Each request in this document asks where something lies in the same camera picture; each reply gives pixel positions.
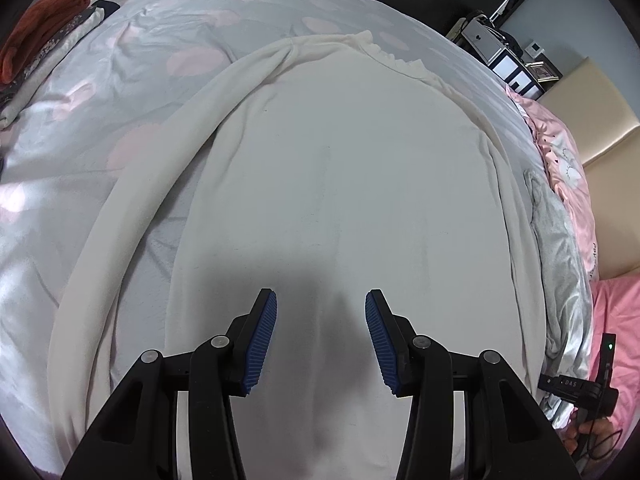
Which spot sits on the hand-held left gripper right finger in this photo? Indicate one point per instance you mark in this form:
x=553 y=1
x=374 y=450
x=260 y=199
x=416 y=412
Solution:
x=381 y=340

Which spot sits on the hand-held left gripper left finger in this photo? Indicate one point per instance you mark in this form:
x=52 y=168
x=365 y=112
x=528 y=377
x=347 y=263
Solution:
x=260 y=340

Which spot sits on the cream long-sleeve shirt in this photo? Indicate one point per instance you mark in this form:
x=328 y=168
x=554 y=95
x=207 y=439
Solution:
x=330 y=200

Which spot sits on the person's right hand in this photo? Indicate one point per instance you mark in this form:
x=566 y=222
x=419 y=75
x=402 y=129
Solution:
x=597 y=435

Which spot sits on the grey garment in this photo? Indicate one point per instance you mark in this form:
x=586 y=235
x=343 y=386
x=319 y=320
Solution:
x=562 y=280

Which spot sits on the beige headboard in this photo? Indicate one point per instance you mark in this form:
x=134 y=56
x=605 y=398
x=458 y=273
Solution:
x=595 y=120

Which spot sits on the grey pink-dotted bed sheet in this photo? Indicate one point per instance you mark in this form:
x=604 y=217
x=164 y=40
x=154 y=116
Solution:
x=100 y=125

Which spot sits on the black white shelf unit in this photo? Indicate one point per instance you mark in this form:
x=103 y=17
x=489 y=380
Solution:
x=517 y=77

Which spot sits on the silver box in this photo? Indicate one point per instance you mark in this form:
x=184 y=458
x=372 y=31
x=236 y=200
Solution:
x=481 y=39

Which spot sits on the white folded cloth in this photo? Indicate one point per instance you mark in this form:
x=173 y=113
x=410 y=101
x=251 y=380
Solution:
x=45 y=70

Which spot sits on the dark floral folded cloth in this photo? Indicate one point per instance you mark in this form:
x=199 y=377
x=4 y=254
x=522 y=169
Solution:
x=47 y=45

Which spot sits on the orange folded cloth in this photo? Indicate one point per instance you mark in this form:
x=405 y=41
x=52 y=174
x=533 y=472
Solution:
x=42 y=25

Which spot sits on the picture frame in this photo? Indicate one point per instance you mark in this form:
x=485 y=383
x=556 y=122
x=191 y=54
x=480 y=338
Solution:
x=542 y=70

